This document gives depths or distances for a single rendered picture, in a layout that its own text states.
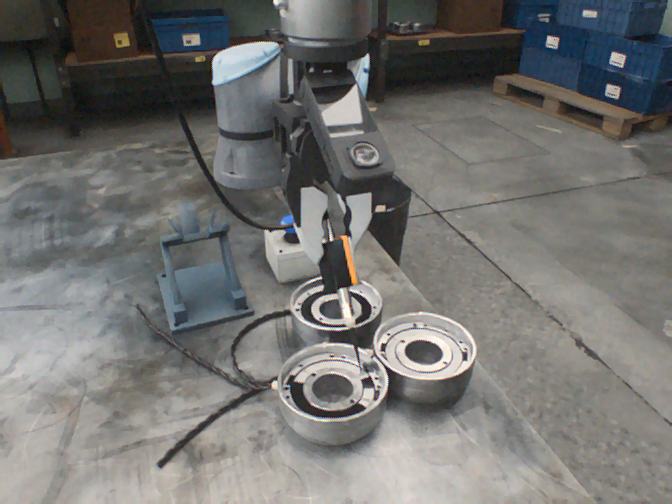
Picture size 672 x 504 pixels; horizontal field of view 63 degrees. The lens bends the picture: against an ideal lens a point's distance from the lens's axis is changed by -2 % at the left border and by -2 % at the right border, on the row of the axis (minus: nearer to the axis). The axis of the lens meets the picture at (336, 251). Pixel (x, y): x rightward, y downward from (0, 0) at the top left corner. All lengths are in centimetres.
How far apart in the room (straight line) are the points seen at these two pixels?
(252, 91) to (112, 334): 47
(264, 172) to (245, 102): 13
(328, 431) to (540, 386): 136
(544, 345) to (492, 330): 17
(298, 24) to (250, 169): 56
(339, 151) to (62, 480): 37
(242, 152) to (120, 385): 51
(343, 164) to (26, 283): 54
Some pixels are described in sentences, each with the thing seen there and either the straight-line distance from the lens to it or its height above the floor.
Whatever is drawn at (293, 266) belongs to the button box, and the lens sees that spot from 73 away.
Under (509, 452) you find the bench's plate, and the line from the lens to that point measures 56.
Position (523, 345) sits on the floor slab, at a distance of 197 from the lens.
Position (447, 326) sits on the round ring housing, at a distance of 63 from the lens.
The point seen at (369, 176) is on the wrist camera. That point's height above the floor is 105.
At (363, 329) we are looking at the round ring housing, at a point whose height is 83.
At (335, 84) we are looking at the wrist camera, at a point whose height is 110.
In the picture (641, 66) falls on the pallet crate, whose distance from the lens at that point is 412.
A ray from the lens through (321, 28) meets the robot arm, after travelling 46.
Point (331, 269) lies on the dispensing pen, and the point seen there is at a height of 93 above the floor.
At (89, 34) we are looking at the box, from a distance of 394.
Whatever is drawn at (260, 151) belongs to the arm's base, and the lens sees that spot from 100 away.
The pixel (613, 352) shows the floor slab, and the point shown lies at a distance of 205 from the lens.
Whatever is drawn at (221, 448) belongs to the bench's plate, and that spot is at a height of 80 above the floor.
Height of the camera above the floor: 122
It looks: 31 degrees down
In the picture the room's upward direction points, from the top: straight up
